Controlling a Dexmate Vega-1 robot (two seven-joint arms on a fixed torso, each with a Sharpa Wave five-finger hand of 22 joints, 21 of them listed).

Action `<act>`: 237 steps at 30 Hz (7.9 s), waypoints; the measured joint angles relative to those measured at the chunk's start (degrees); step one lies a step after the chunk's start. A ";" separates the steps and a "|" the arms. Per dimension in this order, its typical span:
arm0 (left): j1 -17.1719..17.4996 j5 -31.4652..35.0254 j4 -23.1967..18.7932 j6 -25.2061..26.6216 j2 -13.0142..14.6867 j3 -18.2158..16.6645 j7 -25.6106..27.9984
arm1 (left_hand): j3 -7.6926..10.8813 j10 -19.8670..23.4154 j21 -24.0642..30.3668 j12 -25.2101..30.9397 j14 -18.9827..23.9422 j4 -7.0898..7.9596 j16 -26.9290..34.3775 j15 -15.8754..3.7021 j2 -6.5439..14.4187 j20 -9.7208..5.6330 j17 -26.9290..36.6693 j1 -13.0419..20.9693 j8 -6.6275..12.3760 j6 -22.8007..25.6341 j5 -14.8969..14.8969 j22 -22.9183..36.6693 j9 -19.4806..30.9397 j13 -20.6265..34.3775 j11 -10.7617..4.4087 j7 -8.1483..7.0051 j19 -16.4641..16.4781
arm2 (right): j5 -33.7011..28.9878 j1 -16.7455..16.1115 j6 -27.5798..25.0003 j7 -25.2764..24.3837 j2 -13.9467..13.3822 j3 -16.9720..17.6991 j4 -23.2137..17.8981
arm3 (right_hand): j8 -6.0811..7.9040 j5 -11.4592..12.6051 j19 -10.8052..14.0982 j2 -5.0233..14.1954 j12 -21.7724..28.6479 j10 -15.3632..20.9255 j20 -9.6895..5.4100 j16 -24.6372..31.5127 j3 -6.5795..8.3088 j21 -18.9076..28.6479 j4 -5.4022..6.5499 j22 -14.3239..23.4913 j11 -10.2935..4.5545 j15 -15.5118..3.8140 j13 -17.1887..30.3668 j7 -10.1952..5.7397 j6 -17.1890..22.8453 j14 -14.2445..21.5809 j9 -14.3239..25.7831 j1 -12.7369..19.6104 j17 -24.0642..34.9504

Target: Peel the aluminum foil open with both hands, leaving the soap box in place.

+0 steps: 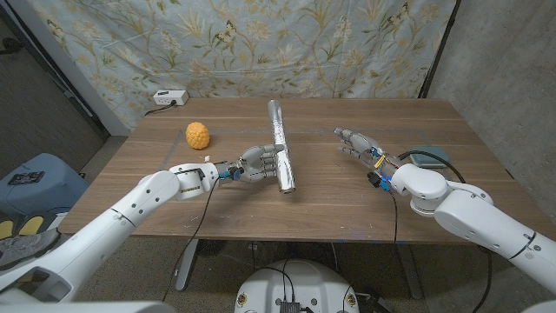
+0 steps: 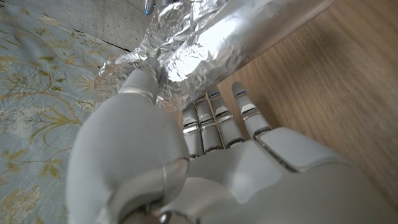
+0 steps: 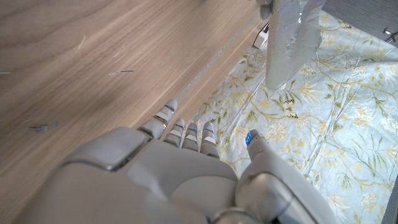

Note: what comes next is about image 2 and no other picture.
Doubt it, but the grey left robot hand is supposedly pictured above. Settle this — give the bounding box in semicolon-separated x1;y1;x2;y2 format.
65;57;398;224

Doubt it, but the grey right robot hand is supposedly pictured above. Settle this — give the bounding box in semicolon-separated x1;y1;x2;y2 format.
144;0;157;16

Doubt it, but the aluminum foil roll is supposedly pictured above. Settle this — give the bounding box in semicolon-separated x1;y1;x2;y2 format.
95;0;335;113

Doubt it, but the floral backdrop cloth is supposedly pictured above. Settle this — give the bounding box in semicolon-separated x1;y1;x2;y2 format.
0;2;131;224

